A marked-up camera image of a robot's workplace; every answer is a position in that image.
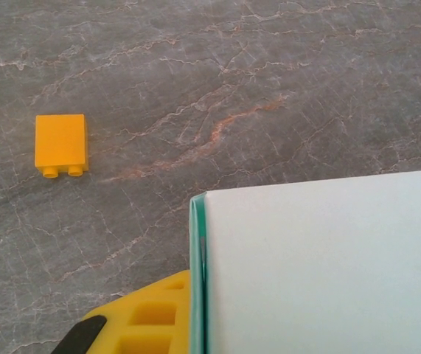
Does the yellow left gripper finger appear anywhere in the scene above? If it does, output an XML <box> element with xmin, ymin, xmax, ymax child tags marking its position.
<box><xmin>53</xmin><ymin>268</ymin><xmax>193</xmax><ymax>354</ymax></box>

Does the light teal paper box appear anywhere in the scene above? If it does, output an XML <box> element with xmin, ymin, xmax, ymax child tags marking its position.
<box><xmin>189</xmin><ymin>167</ymin><xmax>421</xmax><ymax>354</ymax></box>

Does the orange toy brick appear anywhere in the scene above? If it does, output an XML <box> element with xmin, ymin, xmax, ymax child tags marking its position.
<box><xmin>34</xmin><ymin>113</ymin><xmax>88</xmax><ymax>179</ymax></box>

